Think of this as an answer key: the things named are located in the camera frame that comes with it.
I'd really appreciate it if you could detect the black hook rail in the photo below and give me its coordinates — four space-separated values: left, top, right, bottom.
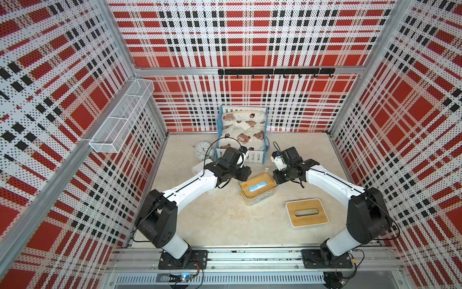
218 67 336 77

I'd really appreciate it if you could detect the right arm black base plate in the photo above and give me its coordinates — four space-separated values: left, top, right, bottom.
302 249 354 269

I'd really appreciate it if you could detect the clear plastic tissue box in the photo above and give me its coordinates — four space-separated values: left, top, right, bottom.
239 173 277 206

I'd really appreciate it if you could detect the white alarm clock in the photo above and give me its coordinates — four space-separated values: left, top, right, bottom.
194 141 214 161

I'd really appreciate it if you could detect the bamboo slotted lid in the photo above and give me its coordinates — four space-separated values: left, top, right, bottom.
240 173 277 199

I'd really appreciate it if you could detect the green circuit board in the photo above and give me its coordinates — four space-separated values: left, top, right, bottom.
169 274 194 283

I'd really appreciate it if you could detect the white wire mesh shelf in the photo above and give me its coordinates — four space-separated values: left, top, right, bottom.
90 79 154 154

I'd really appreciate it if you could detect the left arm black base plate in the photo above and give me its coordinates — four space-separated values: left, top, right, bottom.
158 249 208 270

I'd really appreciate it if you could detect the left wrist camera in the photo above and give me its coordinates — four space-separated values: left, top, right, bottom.
239 146 248 166

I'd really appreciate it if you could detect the aluminium front rail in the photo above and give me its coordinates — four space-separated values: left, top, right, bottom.
102 246 411 289

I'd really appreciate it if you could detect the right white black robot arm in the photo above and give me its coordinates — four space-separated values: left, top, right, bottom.
271 142 393 263

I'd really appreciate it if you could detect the white tissue box bamboo lid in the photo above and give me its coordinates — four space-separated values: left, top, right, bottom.
286 199 329 228

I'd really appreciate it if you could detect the bear print blanket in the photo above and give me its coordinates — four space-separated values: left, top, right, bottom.
218 126 265 151

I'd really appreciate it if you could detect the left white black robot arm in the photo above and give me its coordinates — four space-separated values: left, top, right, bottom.
135 146 251 260

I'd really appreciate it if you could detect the blue soft tissue pack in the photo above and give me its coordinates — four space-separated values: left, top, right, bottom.
249 182 268 193

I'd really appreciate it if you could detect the blue white toy crib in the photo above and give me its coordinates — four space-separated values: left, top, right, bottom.
215 105 268 164

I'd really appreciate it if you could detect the bear print pillow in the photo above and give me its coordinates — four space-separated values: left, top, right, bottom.
221 110 267 130

